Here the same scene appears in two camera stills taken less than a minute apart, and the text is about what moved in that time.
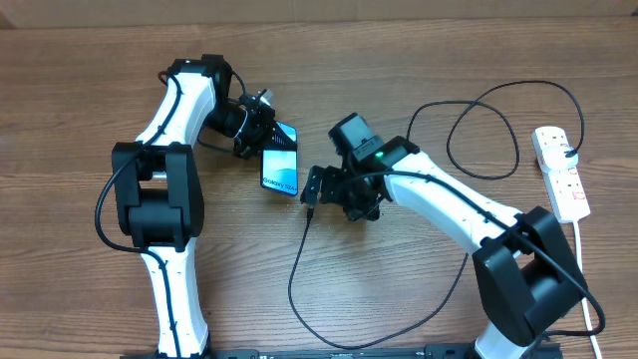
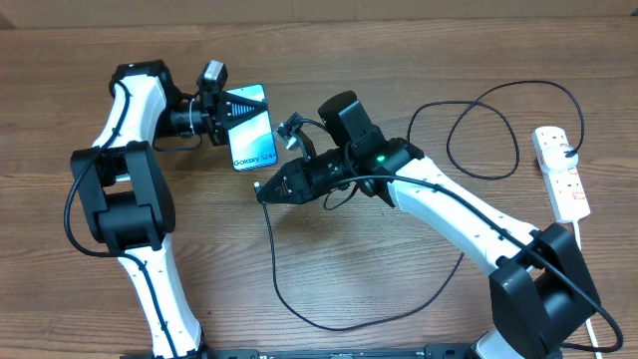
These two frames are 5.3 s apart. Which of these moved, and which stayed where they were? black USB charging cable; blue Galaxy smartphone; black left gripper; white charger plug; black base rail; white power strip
Moved: blue Galaxy smartphone; black left gripper; black USB charging cable
Stayed: black base rail; white power strip; white charger plug
